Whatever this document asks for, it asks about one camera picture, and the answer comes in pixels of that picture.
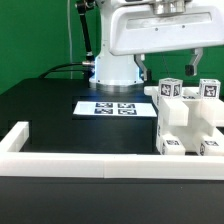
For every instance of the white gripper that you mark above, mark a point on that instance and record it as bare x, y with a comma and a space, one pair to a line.
137, 30

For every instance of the white tagged cube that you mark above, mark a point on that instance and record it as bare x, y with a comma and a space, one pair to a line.
209, 88
170, 88

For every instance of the white chair seat block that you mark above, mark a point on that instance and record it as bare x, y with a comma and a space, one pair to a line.
190, 136

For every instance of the small white chair part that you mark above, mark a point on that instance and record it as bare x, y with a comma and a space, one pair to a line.
171, 145

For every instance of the white chair back frame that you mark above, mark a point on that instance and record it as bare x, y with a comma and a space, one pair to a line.
189, 110

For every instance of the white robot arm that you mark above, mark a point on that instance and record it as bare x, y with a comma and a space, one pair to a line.
120, 70

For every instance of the white marker base sheet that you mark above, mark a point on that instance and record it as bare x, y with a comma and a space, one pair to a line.
91, 108

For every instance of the white U-shaped fence frame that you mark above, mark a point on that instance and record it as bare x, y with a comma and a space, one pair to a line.
15, 162

